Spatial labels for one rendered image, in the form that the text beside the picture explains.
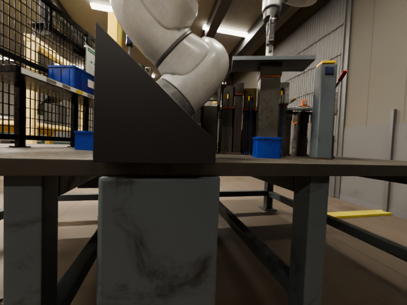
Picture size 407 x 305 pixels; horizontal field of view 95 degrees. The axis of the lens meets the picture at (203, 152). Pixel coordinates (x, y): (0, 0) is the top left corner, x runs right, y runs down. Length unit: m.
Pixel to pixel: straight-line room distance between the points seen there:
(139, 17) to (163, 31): 0.07
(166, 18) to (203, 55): 0.13
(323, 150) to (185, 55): 0.75
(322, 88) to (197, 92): 0.66
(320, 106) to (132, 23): 0.83
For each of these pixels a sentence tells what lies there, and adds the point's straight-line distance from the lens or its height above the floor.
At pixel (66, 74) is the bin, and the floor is 1.11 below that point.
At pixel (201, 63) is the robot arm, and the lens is 0.60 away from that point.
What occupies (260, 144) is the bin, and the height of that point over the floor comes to 0.76.
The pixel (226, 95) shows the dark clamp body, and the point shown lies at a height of 1.02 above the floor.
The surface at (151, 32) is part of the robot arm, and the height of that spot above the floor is 1.04.
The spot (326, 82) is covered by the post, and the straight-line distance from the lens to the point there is 1.08.
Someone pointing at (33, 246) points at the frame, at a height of 0.48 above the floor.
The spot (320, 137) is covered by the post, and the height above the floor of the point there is 0.80.
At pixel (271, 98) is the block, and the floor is 0.98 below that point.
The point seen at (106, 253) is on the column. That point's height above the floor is 0.48.
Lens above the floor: 0.74
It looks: 2 degrees down
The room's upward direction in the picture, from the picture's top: 2 degrees clockwise
